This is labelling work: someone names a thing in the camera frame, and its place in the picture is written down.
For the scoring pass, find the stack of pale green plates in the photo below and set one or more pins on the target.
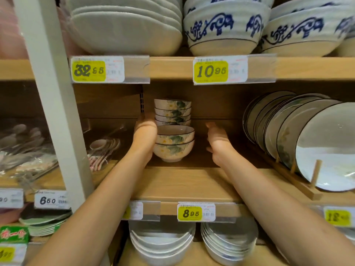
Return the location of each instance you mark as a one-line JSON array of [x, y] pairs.
[[44, 221]]

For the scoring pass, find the blue patterned white bowl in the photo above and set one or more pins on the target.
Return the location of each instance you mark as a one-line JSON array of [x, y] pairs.
[[199, 1], [222, 48], [299, 48], [305, 4]]

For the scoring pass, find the yellow price tag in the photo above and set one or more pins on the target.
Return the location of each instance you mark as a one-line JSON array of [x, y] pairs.
[[136, 210], [190, 213], [337, 218], [210, 72], [88, 71]]

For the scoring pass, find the person's left forearm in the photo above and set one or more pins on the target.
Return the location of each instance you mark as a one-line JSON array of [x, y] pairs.
[[91, 218]]

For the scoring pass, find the person's right forearm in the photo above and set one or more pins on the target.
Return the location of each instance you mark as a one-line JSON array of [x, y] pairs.
[[291, 218]]

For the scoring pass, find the wooden plate rack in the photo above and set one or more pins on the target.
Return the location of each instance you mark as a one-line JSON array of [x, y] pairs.
[[316, 174]]

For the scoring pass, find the medium floral bowls stack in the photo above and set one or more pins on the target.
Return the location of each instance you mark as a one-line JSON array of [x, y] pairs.
[[173, 155]]

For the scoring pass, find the stack of large white bowls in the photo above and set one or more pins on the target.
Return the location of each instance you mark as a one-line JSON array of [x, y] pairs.
[[161, 246]]

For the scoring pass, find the green sign price tag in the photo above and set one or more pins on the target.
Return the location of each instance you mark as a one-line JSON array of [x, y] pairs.
[[12, 235]]

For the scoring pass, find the person's left hand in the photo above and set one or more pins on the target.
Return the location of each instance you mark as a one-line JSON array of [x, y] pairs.
[[145, 138]]

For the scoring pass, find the bundle of pink ceramic spoons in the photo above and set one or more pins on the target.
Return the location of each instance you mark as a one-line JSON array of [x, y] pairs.
[[98, 144]]

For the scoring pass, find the person's right hand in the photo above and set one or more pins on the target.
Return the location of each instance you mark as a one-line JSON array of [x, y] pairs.
[[222, 149]]

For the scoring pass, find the stack of large white dishes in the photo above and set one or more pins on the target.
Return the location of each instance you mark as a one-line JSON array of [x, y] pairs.
[[124, 35]]

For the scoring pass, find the row of black-rimmed floral plates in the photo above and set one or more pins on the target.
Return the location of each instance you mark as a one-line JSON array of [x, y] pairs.
[[327, 146]]

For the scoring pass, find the white price tag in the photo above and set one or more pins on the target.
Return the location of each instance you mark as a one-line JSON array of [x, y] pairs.
[[50, 200], [11, 199]]

